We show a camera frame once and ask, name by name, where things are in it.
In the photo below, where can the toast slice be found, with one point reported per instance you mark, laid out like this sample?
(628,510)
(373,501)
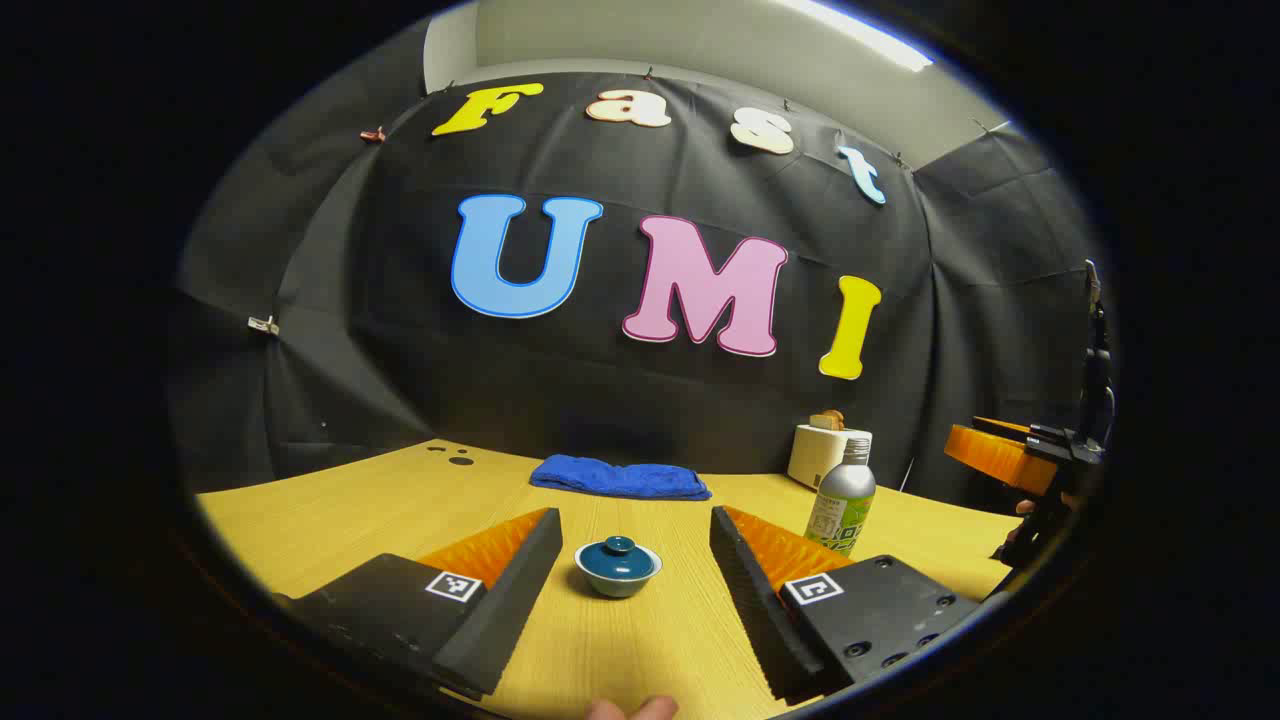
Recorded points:
(828,420)

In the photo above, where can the white toaster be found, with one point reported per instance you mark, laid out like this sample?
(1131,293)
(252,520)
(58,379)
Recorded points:
(815,458)

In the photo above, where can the teal teacup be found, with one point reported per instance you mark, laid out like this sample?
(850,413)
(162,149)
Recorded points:
(616,588)

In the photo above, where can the blue folded towel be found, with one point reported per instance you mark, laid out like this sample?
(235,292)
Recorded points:
(615,478)

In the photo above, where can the silver green label water bottle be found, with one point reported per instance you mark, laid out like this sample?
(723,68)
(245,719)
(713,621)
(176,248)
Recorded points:
(842,495)

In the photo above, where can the metal cloth clip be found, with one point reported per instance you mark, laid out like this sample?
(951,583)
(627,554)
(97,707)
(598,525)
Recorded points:
(264,325)

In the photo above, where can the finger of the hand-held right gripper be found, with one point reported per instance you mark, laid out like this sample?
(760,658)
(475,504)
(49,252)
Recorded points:
(1000,458)

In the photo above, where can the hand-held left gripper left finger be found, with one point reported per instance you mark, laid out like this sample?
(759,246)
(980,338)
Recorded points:
(505,600)

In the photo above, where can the black backdrop cloth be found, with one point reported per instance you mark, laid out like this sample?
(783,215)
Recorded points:
(600,400)

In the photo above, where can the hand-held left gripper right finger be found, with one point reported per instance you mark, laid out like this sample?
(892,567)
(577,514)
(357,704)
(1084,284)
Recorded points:
(755,600)

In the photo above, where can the teal teacup lid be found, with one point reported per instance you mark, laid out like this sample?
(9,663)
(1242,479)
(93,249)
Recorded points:
(618,560)

